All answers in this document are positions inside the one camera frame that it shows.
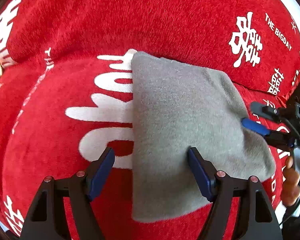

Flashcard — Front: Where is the grey knit sweater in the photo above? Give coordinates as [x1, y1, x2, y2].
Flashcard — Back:
[131, 52, 276, 223]

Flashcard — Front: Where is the person right hand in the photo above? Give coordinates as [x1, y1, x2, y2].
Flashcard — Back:
[281, 157, 300, 207]

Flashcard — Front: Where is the red embroidered pillow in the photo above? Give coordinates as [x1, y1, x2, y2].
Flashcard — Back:
[275, 71, 300, 107]

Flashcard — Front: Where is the red wedding quilt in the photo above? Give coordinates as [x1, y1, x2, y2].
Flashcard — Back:
[0, 0, 300, 95]

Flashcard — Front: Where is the red wedding bed blanket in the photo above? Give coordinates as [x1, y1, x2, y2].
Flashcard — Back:
[0, 47, 300, 240]

